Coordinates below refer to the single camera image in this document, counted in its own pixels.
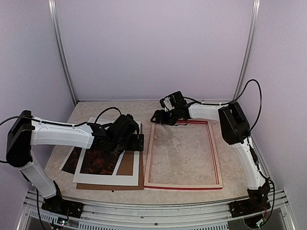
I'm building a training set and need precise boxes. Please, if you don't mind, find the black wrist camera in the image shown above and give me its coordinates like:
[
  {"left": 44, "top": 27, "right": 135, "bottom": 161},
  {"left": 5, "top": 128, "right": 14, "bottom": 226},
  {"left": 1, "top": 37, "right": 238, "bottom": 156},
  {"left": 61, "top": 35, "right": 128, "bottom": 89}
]
[
  {"left": 159, "top": 91, "right": 187, "bottom": 110},
  {"left": 106, "top": 114, "right": 140, "bottom": 139}
]

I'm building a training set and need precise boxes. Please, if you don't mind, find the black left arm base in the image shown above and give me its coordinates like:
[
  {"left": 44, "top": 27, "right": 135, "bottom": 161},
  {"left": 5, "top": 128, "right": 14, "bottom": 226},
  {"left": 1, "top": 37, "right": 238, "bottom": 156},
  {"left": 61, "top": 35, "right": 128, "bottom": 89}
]
[{"left": 42, "top": 181, "right": 84, "bottom": 219}]

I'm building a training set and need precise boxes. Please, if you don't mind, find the aluminium corner post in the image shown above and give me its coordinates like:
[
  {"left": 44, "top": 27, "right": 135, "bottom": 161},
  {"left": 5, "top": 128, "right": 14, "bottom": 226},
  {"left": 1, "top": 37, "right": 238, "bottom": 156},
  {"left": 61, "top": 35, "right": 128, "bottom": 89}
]
[
  {"left": 233, "top": 0, "right": 261, "bottom": 100},
  {"left": 48, "top": 0, "right": 79, "bottom": 106}
]

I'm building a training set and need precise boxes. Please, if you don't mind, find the aluminium front rail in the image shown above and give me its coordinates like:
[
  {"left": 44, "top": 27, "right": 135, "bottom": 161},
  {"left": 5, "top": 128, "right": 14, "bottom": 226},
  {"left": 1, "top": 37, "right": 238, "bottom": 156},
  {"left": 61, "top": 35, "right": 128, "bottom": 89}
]
[{"left": 16, "top": 190, "right": 295, "bottom": 230}]

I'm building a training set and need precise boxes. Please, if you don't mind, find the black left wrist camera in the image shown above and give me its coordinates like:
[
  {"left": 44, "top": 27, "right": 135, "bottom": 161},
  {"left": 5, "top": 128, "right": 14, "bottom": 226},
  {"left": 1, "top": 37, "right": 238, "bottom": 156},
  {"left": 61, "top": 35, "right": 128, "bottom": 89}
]
[{"left": 106, "top": 114, "right": 140, "bottom": 139}]

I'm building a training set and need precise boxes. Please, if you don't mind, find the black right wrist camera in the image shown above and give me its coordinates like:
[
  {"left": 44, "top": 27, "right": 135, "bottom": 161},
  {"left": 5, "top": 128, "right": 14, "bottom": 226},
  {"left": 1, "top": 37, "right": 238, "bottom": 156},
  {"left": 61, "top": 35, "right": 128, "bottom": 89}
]
[{"left": 159, "top": 91, "right": 187, "bottom": 110}]

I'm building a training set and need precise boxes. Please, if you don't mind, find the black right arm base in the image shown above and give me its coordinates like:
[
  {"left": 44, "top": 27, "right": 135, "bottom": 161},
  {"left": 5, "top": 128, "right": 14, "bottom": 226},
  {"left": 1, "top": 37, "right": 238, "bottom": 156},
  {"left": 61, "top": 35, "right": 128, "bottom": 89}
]
[{"left": 229, "top": 186, "right": 271, "bottom": 218}]

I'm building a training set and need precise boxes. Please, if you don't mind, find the white photo mat board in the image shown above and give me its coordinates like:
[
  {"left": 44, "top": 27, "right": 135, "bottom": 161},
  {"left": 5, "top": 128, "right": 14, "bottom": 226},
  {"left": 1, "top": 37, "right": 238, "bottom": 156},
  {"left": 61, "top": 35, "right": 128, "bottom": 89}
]
[{"left": 73, "top": 115, "right": 144, "bottom": 186}]

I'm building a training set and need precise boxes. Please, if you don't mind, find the red forest photo print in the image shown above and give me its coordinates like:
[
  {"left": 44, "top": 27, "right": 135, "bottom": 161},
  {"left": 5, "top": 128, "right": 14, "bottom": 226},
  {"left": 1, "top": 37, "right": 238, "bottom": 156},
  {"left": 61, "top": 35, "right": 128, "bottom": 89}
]
[{"left": 60, "top": 147, "right": 121, "bottom": 175}]

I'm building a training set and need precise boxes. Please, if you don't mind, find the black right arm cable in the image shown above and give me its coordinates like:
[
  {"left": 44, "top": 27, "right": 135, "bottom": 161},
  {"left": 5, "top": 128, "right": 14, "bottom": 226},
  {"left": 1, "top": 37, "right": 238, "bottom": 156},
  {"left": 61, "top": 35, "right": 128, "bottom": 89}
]
[{"left": 234, "top": 79, "right": 262, "bottom": 135}]

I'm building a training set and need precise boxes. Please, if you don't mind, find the brown cardboard backing board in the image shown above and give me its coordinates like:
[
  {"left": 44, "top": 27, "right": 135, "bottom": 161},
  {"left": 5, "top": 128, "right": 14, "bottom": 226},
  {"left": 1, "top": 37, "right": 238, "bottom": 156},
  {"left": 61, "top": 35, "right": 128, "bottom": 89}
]
[{"left": 73, "top": 151, "right": 144, "bottom": 191}]

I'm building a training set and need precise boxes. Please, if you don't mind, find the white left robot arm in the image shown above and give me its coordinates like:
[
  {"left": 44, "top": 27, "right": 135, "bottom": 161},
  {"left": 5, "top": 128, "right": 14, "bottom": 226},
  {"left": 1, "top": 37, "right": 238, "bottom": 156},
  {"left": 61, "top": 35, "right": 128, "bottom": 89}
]
[{"left": 6, "top": 110, "right": 144, "bottom": 213}]

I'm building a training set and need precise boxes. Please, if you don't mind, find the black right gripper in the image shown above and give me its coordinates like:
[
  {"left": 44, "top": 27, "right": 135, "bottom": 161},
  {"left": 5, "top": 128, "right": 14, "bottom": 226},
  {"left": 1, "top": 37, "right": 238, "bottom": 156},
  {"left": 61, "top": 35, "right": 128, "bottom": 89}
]
[{"left": 153, "top": 108, "right": 179, "bottom": 126}]

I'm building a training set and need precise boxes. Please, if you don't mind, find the right aluminium corner post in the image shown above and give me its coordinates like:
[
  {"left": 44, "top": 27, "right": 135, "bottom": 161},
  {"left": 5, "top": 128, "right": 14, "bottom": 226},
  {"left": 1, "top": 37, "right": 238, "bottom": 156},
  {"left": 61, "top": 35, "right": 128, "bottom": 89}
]
[{"left": 233, "top": 0, "right": 261, "bottom": 100}]

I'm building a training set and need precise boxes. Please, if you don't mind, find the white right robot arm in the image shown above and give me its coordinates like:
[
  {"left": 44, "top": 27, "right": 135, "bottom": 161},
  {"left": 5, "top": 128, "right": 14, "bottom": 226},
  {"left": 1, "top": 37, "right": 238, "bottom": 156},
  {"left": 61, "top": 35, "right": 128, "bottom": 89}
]
[{"left": 151, "top": 102, "right": 271, "bottom": 193}]

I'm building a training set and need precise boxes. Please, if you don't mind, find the light wood picture frame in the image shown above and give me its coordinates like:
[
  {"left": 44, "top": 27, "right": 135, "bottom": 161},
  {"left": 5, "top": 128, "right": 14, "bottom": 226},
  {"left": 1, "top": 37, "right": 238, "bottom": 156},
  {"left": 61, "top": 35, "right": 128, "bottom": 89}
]
[{"left": 144, "top": 120, "right": 223, "bottom": 191}]

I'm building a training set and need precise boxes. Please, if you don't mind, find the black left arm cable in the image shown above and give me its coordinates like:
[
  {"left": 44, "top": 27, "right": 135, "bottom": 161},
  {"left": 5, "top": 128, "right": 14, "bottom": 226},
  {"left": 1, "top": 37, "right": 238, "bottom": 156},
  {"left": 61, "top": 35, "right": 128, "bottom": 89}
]
[{"left": 95, "top": 107, "right": 122, "bottom": 124}]

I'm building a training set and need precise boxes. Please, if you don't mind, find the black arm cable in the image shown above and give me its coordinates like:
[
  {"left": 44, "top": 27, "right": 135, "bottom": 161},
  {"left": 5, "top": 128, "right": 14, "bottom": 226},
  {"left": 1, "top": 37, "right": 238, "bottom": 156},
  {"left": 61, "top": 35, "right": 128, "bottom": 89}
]
[
  {"left": 95, "top": 107, "right": 122, "bottom": 124},
  {"left": 234, "top": 79, "right": 262, "bottom": 135}
]

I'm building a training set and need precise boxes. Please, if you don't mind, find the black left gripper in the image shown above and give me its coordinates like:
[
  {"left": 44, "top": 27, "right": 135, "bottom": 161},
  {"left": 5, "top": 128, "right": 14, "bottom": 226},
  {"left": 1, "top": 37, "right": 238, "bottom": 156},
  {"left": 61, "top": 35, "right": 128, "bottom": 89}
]
[{"left": 111, "top": 134, "right": 144, "bottom": 152}]

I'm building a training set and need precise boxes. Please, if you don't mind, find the left aluminium corner post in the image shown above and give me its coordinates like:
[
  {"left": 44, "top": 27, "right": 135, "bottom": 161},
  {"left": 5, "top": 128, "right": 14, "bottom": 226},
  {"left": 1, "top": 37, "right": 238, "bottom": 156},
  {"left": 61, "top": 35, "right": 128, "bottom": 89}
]
[{"left": 48, "top": 0, "right": 79, "bottom": 106}]

